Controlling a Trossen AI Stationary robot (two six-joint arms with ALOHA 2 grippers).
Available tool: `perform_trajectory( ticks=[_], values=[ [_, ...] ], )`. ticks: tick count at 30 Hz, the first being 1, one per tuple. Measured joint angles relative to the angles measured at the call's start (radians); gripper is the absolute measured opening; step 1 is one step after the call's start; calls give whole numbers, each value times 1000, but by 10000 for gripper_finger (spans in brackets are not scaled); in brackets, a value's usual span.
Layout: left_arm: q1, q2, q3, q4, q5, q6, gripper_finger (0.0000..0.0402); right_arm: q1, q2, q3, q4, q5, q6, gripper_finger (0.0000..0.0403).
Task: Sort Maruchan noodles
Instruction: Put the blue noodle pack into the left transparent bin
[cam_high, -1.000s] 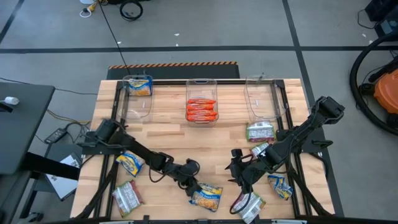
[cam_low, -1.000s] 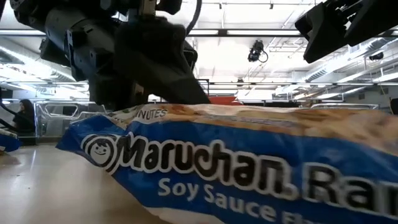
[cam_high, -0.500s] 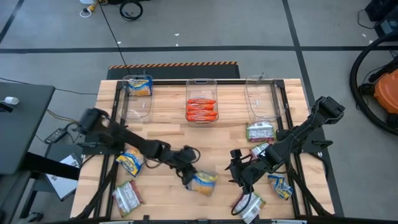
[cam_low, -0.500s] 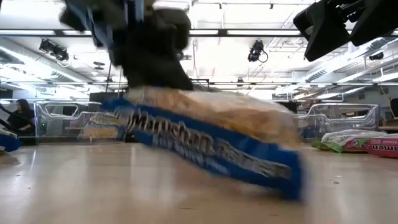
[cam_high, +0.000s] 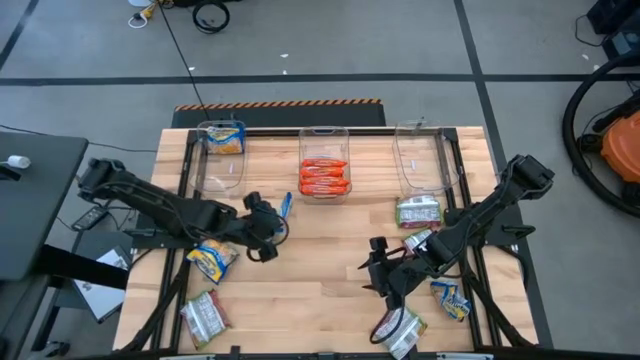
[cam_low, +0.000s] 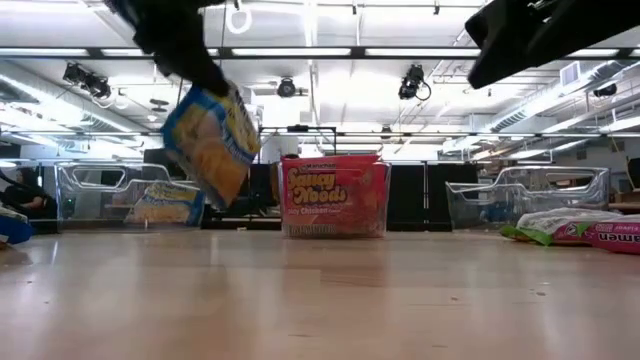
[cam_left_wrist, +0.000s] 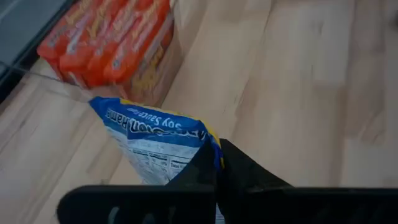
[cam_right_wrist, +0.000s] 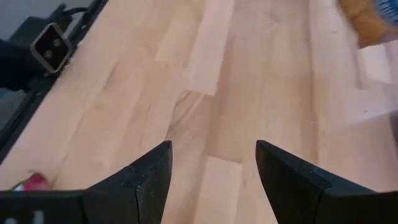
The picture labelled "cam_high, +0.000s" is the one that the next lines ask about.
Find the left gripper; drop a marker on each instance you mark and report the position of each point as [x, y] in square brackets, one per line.
[260, 230]

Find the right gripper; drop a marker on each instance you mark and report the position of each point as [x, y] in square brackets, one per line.
[400, 275]

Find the green pink Maruchan ramen pack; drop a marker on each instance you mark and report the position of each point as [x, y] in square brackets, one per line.
[419, 212]
[407, 332]
[205, 317]
[417, 239]

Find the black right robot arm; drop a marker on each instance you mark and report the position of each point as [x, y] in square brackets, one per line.
[500, 195]

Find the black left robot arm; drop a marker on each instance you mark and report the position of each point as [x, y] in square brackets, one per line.
[150, 200]

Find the clear plastic bin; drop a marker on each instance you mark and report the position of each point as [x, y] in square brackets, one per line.
[425, 170]
[325, 145]
[220, 175]

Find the black mat with hazard stripe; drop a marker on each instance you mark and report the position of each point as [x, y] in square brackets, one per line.
[280, 116]

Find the silver laptop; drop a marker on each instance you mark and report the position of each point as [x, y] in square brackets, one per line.
[100, 297]

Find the black desk crossbar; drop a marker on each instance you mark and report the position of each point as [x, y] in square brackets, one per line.
[80, 267]

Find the dark grey desk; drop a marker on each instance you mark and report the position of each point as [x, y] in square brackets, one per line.
[35, 210]

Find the yellow white power plug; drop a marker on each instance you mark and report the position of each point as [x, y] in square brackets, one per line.
[145, 11]

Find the small white bottle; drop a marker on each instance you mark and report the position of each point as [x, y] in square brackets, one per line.
[19, 161]

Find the orange shop vacuum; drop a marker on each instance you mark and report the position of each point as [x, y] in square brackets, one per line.
[625, 147]

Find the black equipment case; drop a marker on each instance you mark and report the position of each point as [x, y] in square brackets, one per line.
[620, 15]

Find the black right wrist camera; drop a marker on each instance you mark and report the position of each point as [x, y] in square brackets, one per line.
[378, 244]

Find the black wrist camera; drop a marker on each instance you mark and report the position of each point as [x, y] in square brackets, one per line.
[254, 200]
[378, 244]

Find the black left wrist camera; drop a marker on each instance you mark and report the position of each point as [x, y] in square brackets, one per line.
[254, 200]

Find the black aluminium table frame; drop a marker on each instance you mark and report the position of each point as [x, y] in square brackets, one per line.
[270, 133]

